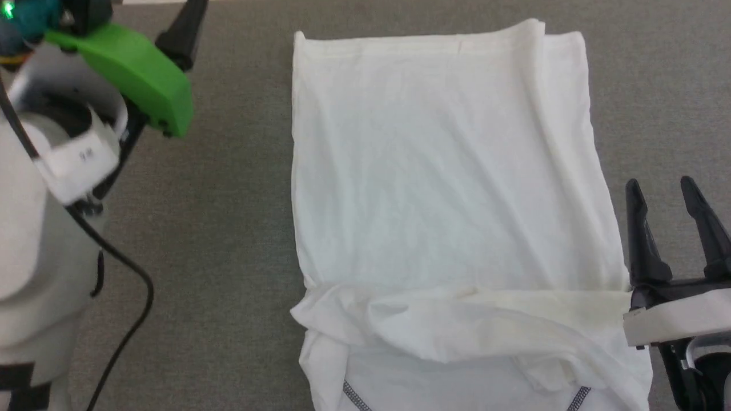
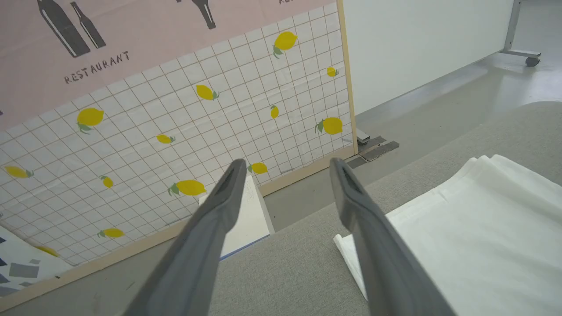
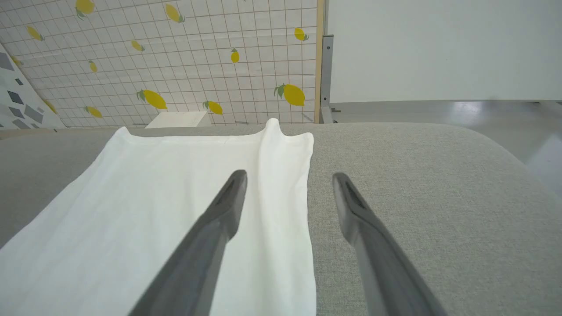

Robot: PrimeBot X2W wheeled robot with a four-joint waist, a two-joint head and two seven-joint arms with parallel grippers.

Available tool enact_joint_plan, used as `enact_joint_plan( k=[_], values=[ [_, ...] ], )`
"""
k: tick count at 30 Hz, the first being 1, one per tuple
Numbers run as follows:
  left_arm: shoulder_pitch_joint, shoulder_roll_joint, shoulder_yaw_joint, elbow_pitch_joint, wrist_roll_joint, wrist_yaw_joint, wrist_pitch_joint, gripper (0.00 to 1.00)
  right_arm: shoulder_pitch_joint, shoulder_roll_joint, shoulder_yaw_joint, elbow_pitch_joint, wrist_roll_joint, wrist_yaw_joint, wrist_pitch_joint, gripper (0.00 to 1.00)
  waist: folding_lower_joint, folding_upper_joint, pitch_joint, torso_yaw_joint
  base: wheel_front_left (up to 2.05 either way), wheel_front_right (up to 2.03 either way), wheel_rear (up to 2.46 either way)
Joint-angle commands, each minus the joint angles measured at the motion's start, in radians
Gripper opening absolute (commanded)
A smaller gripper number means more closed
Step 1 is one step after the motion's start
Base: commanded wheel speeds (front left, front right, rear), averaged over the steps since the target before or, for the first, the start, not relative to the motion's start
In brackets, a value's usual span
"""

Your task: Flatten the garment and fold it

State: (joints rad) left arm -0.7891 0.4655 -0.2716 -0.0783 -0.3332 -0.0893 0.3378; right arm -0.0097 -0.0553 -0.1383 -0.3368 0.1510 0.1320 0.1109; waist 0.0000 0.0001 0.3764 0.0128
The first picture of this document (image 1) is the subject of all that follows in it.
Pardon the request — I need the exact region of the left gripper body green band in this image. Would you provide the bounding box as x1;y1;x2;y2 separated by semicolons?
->
45;0;195;139

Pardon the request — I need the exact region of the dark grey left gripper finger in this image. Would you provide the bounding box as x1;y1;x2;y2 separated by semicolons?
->
155;0;209;72

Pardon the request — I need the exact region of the grey fabric sofa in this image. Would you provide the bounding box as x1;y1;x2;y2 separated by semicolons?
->
0;0;731;411

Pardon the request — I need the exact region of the teal cable connector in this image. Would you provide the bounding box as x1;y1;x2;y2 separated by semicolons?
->
0;0;63;45

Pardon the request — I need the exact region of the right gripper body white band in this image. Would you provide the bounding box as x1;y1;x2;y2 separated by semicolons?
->
623;276;731;349

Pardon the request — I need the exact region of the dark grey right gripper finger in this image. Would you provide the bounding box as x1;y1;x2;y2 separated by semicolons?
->
624;178;674;289
680;176;731;281

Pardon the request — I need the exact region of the white shirt with grey stitching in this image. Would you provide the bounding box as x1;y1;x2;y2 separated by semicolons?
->
290;18;654;411

